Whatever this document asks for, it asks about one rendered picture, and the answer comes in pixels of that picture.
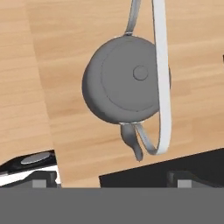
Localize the black fitting with grey disc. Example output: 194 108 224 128
0 150 61 187

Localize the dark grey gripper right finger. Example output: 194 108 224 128
166 171 224 189

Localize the grey kettle with white handle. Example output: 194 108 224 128
81 0 173 163

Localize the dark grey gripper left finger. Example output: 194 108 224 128
8 171 59 189

